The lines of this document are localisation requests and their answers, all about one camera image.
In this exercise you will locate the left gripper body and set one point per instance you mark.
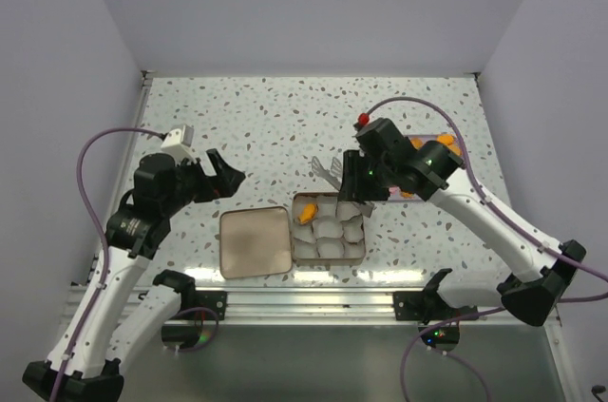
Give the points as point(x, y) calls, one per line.
point(192, 183)

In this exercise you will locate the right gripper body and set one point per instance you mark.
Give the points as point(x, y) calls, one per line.
point(367, 179)

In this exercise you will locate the metal tongs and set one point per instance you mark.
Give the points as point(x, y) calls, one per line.
point(333, 176)

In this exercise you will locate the orange fish cookie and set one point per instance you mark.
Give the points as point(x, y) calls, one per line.
point(308, 213)

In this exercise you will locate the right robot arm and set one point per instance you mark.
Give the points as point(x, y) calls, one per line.
point(541, 267)

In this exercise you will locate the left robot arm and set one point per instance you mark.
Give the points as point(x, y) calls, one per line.
point(89, 361)

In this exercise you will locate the gold cookie tin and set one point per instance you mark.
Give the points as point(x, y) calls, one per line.
point(335, 237)

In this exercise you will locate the gold tin lid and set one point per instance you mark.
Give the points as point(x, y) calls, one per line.
point(255, 242)

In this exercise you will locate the lilac tray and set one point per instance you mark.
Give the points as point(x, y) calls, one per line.
point(423, 170)

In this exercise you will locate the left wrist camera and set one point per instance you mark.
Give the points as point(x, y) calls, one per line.
point(178, 143)

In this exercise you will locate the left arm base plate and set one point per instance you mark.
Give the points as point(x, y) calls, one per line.
point(209, 304)

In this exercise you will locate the aluminium rail frame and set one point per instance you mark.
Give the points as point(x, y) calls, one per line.
point(307, 306)

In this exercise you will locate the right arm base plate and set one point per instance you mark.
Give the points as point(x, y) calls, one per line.
point(424, 307)

